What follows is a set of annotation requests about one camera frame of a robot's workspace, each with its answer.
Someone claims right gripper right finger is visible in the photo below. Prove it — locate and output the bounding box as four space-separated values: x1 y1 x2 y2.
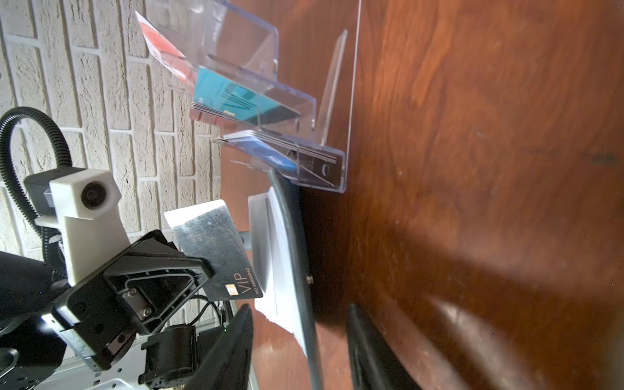
347 303 422 390

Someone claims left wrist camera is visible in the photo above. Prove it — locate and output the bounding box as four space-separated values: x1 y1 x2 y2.
24 167 130 286

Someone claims blue leather card holder wallet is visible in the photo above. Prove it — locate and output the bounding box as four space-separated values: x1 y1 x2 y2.
248 170 323 389

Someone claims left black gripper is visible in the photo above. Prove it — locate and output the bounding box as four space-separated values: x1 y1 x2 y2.
42 230 214 371

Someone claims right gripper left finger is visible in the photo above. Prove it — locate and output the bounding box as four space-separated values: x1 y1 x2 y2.
185 304 254 389

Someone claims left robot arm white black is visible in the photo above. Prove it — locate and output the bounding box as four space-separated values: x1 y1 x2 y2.
1 230 214 389

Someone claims red white card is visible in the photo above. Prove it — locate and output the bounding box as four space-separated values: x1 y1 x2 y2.
135 11 194 83

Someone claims clear acrylic card organizer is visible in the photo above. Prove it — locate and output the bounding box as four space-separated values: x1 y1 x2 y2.
135 1 362 193

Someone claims grey card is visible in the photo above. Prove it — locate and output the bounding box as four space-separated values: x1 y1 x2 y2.
164 199 263 302

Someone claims left black corrugated cable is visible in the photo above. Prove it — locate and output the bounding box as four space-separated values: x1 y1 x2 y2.
0 106 74 264

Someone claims teal blue cards stack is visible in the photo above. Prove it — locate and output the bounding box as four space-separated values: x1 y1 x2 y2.
190 67 301 175

